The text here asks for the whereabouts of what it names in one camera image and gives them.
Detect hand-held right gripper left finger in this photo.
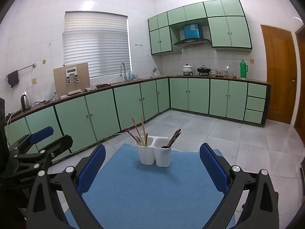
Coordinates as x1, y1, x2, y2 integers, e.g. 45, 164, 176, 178
24, 144, 106, 229

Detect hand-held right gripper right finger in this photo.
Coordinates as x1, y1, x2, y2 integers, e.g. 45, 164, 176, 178
200, 143, 279, 229

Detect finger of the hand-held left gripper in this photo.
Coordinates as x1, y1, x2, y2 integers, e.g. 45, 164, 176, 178
8, 126, 54, 153
14, 135, 73, 171

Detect dark chopstick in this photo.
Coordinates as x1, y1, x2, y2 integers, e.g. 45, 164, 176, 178
170, 131, 182, 147
167, 129, 181, 148

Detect red patterned chopstick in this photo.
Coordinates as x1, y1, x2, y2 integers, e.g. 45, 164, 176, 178
132, 117, 141, 141
124, 128, 139, 146

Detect white utensil holder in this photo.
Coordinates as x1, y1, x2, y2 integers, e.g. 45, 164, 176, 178
135, 135, 172, 168

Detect steel electric kettle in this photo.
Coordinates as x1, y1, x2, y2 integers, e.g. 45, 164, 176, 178
21, 94, 32, 110

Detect clear plastic pitcher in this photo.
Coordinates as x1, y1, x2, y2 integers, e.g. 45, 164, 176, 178
26, 85, 37, 106

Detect blue mat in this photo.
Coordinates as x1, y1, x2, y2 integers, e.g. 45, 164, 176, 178
64, 144, 235, 229

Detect dark towel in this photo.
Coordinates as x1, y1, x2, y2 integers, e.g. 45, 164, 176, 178
7, 70, 19, 88

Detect metal towel bar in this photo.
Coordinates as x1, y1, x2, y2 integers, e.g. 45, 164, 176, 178
6, 63, 37, 78

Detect white clip device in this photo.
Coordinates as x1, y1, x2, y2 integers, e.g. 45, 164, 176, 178
65, 68, 80, 84

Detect brown wooden board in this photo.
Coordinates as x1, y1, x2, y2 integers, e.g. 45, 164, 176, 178
53, 63, 91, 97

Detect dark cloth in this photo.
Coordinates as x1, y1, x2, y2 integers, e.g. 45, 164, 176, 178
86, 83, 111, 91

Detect green base cabinets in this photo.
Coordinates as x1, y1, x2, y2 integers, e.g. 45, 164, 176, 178
5, 77, 272, 158

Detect row of glass jars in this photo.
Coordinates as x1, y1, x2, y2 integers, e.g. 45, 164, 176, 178
211, 68, 237, 79

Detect chrome kitchen faucet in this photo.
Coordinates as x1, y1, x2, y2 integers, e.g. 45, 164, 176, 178
120, 62, 128, 81

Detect black wok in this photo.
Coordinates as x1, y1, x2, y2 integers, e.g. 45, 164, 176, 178
197, 65, 212, 75

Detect white window blind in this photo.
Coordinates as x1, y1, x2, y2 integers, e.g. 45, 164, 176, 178
62, 11, 132, 79

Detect green thermos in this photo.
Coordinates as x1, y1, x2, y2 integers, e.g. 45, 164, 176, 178
240, 59, 249, 78

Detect brown wooden door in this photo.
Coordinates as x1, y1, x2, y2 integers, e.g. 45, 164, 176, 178
260, 24, 298, 125

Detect range hood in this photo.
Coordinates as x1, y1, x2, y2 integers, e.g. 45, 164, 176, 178
173, 38, 212, 49

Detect green wall cabinets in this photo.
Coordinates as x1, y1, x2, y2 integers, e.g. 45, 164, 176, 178
147, 0, 253, 56

